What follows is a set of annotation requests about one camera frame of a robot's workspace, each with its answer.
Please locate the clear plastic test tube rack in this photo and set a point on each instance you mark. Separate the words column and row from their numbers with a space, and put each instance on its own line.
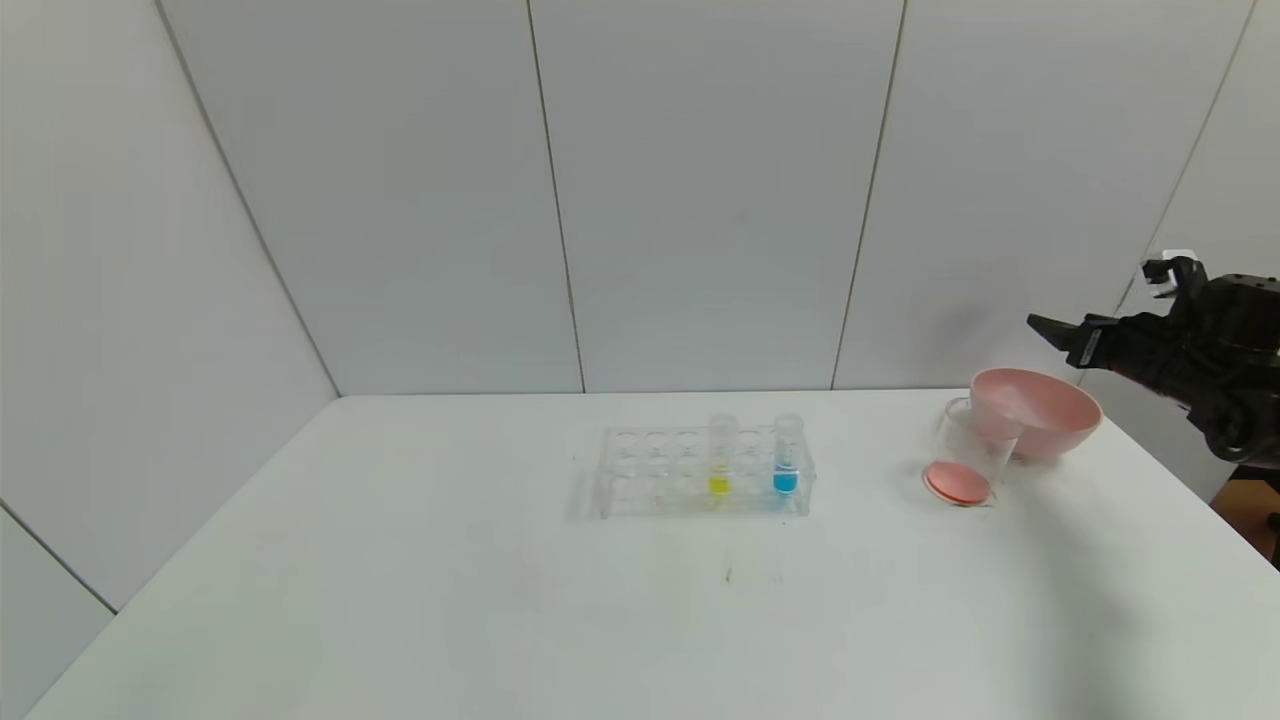
column 660, row 495

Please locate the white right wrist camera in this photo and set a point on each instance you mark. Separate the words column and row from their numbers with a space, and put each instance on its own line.
column 1180, row 275

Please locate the pink bowl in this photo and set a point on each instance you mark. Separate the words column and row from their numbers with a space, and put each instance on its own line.
column 1065, row 420

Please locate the test tube with red pigment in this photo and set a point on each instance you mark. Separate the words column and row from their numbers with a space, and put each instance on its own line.
column 1012, row 405

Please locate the clear glass beaker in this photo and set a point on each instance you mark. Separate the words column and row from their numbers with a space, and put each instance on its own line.
column 960, row 470

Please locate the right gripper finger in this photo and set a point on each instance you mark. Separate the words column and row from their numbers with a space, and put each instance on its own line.
column 1098, row 345
column 1062, row 333

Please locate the test tube with yellow pigment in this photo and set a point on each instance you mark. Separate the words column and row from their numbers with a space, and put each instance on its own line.
column 720, row 484

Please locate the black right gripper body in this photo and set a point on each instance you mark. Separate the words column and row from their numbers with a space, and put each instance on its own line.
column 1090, row 346

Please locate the test tube with blue pigment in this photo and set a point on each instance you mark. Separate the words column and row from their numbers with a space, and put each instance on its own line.
column 786, row 483

